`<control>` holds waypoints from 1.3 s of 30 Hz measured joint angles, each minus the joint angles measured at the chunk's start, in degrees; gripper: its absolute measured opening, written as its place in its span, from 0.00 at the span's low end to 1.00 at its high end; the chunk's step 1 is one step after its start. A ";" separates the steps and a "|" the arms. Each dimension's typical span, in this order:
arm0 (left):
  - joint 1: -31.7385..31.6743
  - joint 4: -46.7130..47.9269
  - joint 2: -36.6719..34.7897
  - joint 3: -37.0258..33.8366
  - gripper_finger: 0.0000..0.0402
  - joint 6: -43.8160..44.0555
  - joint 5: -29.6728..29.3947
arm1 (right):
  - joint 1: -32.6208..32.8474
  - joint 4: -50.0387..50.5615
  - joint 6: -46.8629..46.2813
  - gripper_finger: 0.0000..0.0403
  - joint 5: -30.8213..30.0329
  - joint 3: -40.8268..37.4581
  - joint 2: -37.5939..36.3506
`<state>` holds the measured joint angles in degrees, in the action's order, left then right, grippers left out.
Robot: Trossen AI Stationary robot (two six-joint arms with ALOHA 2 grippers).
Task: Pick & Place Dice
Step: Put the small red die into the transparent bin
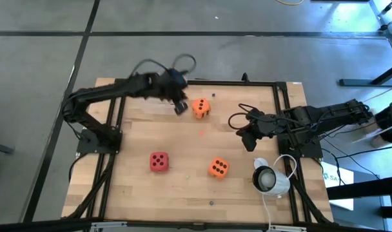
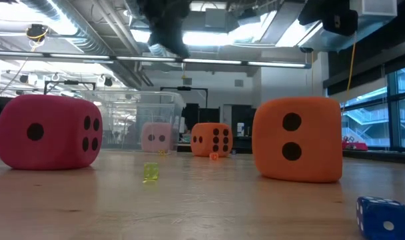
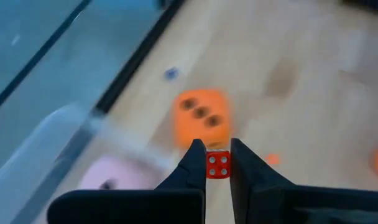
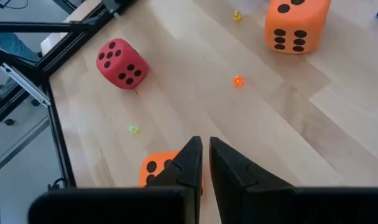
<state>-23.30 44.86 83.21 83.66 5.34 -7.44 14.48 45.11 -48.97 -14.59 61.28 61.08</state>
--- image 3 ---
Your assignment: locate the small orange translucent die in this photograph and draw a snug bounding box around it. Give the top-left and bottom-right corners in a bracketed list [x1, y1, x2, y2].
[265, 154, 280, 166]

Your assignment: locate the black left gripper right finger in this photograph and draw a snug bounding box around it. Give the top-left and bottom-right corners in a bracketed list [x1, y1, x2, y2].
[229, 138, 378, 224]

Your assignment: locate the light pink foam die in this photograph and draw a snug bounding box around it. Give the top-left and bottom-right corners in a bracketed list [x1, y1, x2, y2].
[78, 155, 165, 191]

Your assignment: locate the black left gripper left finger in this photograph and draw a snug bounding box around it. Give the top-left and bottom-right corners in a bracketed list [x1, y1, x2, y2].
[47, 139, 207, 224]

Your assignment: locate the small blue die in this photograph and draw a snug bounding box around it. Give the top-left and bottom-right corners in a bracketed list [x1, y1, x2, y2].
[164, 67, 180, 81]

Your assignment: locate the small red die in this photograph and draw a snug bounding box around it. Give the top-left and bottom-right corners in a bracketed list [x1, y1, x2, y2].
[206, 149, 231, 180]

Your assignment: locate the clear plastic bin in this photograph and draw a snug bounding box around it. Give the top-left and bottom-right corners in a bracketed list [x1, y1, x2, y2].
[0, 104, 174, 224]

